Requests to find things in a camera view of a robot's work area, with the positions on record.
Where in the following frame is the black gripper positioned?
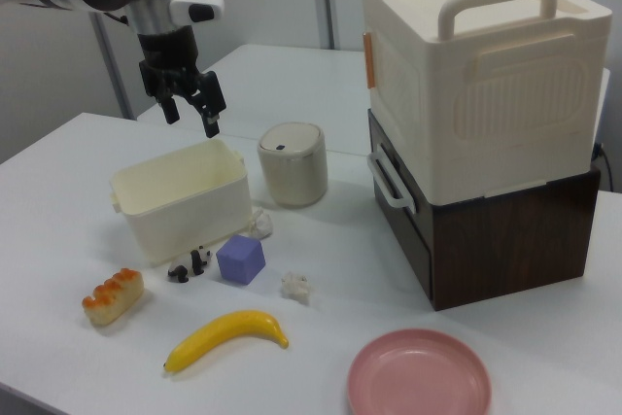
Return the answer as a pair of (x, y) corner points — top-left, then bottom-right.
(136, 25), (229, 140)

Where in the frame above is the small coloured foam cube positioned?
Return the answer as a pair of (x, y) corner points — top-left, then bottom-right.
(216, 234), (267, 287)

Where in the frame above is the open cream plastic box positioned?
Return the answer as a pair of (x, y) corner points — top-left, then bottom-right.
(107, 138), (254, 268)

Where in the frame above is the small beige trash can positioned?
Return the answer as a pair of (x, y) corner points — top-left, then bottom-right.
(256, 121), (328, 209)

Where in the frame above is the toy panda figure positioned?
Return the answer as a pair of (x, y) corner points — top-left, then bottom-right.
(167, 245), (214, 285)

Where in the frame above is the toy salmon roe sushi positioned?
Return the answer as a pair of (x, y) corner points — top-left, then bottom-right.
(81, 267), (145, 328)

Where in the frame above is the yellow toy banana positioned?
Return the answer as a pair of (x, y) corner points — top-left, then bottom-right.
(162, 309), (290, 377)

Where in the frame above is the large cream storage container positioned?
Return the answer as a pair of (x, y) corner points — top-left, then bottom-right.
(360, 0), (613, 203)

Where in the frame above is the dark wooden drawer cabinet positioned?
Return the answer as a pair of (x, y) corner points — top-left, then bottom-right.
(366, 108), (604, 313)

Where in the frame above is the pink plastic plate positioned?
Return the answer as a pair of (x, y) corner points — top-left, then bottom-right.
(346, 329), (493, 415)

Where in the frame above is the white drawer handle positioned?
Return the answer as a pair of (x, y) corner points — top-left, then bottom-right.
(366, 148), (420, 215)

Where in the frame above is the thin black wall cable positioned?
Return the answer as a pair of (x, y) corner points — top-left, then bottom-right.
(590, 141), (614, 192)

